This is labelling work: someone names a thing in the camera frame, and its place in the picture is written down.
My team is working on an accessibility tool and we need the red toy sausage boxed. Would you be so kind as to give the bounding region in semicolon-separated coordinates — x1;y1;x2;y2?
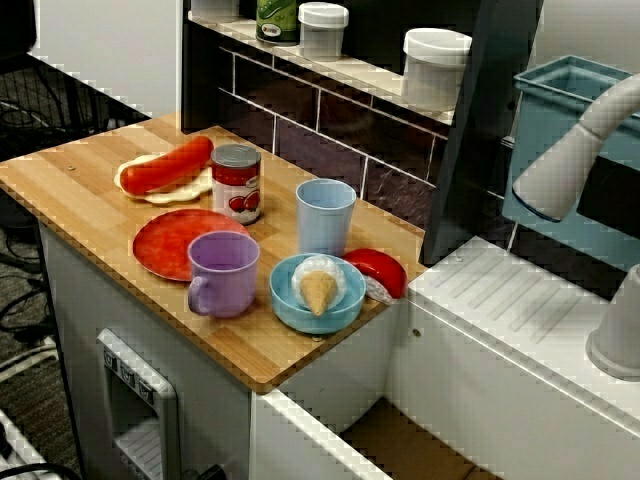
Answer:
119;135;215;196

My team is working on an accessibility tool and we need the toy ice cream cone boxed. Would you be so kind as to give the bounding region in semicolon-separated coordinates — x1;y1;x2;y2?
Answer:
291;253;346;318

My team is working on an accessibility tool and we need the large white lidded jar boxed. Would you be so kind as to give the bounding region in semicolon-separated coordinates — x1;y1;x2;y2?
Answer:
401;27;473;112

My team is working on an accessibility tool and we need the white toy sink unit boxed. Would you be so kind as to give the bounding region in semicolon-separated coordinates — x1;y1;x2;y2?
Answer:
249;234;640;480

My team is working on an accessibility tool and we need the red round plate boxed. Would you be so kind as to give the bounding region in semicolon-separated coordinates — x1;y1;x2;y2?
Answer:
132;208;251;282

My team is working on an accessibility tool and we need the teal plastic bin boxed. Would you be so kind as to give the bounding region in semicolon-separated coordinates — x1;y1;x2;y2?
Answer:
501;54;640;274

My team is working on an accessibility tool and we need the light blue plastic tumbler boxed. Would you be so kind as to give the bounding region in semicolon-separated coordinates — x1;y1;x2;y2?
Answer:
294;178;358;259

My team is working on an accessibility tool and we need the dark tiled backsplash with shelf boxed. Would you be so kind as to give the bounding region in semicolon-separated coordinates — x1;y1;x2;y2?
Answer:
187;0;519;251

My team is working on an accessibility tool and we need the dark vertical post panel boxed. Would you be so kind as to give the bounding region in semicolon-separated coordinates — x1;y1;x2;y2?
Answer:
418;0;545;267

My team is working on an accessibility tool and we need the black side panel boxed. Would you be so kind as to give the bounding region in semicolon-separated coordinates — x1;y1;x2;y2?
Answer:
180;0;196;134

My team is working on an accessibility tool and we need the purple plastic mug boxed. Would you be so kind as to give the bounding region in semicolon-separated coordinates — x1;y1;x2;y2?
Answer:
186;230;261;319

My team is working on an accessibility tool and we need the grey ice dispenser panel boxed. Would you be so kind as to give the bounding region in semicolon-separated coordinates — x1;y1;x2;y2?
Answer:
96;327;181;480

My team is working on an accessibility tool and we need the aluminium frame rail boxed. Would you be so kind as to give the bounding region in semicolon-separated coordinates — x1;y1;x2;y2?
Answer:
0;407;49;480

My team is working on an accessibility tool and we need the small white lidded jar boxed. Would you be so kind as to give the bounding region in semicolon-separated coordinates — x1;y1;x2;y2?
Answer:
297;1;350;62

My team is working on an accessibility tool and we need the red and white toy sushi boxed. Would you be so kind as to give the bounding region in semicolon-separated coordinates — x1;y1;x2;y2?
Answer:
342;247;407;304

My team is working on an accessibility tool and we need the grey toy faucet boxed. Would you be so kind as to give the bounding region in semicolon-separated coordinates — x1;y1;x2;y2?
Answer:
512;72;640;384

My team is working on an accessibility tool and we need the white kitchen cabinet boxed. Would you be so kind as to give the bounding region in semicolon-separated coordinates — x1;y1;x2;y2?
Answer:
37;219;401;480

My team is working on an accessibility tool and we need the black floor cable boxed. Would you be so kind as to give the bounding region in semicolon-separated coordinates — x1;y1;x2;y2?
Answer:
0;462;84;480

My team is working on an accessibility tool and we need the tomato print tin can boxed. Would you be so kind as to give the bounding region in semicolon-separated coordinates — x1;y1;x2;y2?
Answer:
210;143;263;226

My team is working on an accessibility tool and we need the green labelled can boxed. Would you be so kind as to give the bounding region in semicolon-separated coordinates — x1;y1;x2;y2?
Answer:
255;0;301;46

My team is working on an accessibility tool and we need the light blue bowl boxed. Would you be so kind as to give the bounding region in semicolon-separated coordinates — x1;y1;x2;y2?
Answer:
269;253;368;335

